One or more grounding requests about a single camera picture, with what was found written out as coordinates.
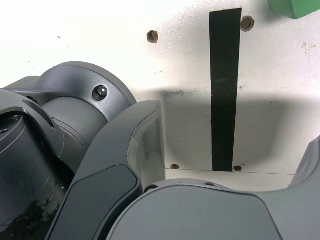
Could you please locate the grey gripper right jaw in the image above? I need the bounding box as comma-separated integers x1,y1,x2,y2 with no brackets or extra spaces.
106,134,320,240

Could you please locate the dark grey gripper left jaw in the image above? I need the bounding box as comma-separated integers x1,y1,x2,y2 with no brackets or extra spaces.
46,99,167,240

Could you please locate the green cube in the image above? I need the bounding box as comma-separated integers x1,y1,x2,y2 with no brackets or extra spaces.
267,0,320,20

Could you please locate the black tape strip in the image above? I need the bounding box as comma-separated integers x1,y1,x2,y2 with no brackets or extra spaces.
208,8,243,173

